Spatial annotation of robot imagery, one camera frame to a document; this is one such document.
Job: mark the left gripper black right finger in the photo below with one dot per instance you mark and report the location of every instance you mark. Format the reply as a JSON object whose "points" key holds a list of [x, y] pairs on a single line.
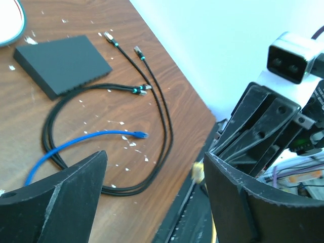
{"points": [[246, 210]]}

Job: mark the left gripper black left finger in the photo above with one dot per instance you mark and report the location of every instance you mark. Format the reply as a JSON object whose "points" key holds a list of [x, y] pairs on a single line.
{"points": [[58, 208]]}

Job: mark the black network switch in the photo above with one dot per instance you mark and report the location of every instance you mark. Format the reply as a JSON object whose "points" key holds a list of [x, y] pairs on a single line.
{"points": [[62, 65]]}

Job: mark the white round printed plate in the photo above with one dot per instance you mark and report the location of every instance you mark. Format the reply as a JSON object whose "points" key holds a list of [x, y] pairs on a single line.
{"points": [[13, 21]]}

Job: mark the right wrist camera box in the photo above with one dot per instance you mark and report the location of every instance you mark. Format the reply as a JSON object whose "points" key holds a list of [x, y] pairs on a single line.
{"points": [[294, 57]]}

